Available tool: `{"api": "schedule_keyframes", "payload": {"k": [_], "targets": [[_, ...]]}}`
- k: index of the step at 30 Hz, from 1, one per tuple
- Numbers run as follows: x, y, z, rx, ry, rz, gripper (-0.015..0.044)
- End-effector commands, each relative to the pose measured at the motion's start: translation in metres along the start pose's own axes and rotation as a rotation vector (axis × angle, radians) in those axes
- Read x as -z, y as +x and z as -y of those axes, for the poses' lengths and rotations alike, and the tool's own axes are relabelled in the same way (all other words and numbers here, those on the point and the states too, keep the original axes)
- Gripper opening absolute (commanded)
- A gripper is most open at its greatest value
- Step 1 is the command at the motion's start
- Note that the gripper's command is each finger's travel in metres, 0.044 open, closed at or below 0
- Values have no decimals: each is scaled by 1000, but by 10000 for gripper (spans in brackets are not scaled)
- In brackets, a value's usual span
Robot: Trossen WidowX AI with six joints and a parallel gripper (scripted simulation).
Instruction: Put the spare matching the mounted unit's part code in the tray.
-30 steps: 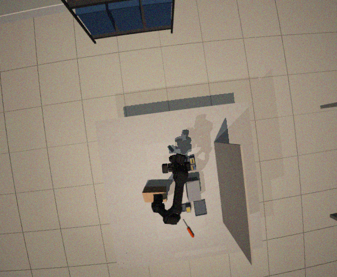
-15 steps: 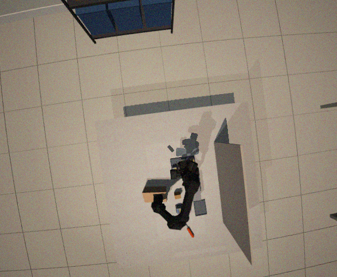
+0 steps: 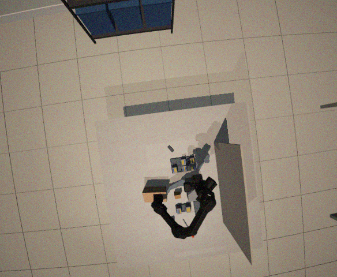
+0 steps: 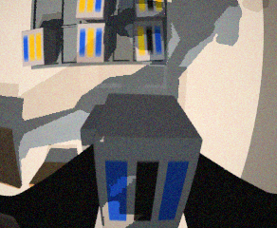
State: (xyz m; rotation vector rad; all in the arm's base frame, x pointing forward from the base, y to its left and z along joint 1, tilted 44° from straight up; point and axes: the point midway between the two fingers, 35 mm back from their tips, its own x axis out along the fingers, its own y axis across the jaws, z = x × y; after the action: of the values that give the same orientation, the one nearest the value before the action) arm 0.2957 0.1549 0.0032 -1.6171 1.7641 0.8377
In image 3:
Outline beige flat panel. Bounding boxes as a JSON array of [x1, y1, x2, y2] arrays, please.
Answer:
[[214, 142, 254, 265]]

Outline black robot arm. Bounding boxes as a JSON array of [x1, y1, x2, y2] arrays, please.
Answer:
[[151, 174, 217, 239]]

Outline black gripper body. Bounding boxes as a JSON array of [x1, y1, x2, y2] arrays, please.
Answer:
[[184, 182, 203, 192]]

